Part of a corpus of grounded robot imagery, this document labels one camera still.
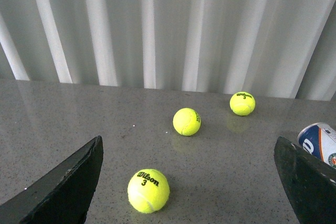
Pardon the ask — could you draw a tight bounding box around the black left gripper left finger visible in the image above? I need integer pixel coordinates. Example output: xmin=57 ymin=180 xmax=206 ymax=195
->
xmin=1 ymin=136 xmax=103 ymax=223

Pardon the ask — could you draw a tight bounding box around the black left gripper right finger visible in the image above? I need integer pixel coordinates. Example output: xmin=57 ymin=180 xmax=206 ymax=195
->
xmin=274 ymin=136 xmax=335 ymax=223

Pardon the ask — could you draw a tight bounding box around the Wilson tennis ball can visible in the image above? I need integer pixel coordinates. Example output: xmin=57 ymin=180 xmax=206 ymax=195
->
xmin=297 ymin=122 xmax=335 ymax=169

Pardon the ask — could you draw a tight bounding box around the near yellow tennis ball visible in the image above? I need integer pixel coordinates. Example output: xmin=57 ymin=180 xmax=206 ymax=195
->
xmin=128 ymin=168 xmax=170 ymax=214

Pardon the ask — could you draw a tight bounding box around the yellow tennis ball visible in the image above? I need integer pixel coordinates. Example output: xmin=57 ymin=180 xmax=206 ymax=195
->
xmin=173 ymin=108 xmax=201 ymax=136
xmin=229 ymin=91 xmax=256 ymax=116
xmin=128 ymin=168 xmax=170 ymax=214

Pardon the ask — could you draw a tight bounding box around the far yellow tennis ball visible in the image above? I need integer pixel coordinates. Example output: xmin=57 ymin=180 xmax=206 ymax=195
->
xmin=229 ymin=91 xmax=256 ymax=116

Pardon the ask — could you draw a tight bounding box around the middle yellow tennis ball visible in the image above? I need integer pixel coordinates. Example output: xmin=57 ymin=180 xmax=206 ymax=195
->
xmin=173 ymin=108 xmax=201 ymax=136

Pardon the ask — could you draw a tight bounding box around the white pleated curtain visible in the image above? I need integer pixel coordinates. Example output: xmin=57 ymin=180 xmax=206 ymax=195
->
xmin=1 ymin=0 xmax=335 ymax=101

